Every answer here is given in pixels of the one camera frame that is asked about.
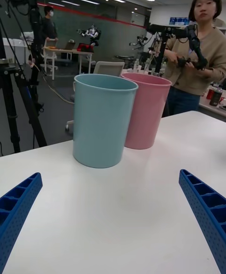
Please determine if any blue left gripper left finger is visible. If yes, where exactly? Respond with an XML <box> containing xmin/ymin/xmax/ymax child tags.
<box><xmin>0</xmin><ymin>172</ymin><xmax>43</xmax><ymax>266</ymax></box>

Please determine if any white office chair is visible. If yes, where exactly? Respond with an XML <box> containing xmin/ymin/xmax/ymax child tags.
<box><xmin>65</xmin><ymin>61</ymin><xmax>126</xmax><ymax>136</ymax></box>

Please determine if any black tripod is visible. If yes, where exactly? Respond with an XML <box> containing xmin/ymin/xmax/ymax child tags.
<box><xmin>148</xmin><ymin>23</ymin><xmax>209</xmax><ymax>117</ymax></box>
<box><xmin>0</xmin><ymin>0</ymin><xmax>48</xmax><ymax>154</ymax></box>

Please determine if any pale blue waste bin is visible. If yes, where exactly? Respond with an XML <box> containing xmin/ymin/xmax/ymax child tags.
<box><xmin>73</xmin><ymin>73</ymin><xmax>139</xmax><ymax>169</ymax></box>

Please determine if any pink waste bin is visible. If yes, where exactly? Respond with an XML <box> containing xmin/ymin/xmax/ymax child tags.
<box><xmin>121</xmin><ymin>72</ymin><xmax>173</xmax><ymax>150</ymax></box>

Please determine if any person's left hand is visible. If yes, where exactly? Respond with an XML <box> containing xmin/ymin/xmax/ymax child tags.
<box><xmin>188</xmin><ymin>63</ymin><xmax>214</xmax><ymax>77</ymax></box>

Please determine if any white humanoid robot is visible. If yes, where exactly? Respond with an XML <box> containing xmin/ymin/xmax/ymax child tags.
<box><xmin>77</xmin><ymin>24</ymin><xmax>102</xmax><ymax>47</ymax></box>

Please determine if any black can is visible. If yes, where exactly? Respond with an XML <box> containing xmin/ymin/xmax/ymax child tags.
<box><xmin>209</xmin><ymin>87</ymin><xmax>224</xmax><ymax>107</ymax></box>

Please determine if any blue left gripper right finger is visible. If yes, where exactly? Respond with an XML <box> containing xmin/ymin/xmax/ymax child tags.
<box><xmin>178</xmin><ymin>169</ymin><xmax>226</xmax><ymax>274</ymax></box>

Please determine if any person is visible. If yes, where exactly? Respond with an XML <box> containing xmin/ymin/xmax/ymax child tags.
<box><xmin>40</xmin><ymin>5</ymin><xmax>59</xmax><ymax>44</ymax></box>
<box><xmin>163</xmin><ymin>0</ymin><xmax>226</xmax><ymax>117</ymax></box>

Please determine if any red case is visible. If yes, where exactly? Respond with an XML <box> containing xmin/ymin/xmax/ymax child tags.
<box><xmin>77</xmin><ymin>42</ymin><xmax>94</xmax><ymax>53</ymax></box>

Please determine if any person's right hand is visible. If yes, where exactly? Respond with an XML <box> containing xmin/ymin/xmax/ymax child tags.
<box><xmin>165</xmin><ymin>50</ymin><xmax>180</xmax><ymax>64</ymax></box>

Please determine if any white-legged wooden table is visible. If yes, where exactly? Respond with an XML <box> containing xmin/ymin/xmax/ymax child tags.
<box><xmin>43</xmin><ymin>46</ymin><xmax>94</xmax><ymax>81</ymax></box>

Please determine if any thin orange and white cable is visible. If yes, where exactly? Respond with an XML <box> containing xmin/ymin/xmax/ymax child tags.
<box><xmin>29</xmin><ymin>59</ymin><xmax>75</xmax><ymax>105</ymax></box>

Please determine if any white side table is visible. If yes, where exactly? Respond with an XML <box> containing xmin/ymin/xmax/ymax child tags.
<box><xmin>198</xmin><ymin>99</ymin><xmax>226</xmax><ymax>122</ymax></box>

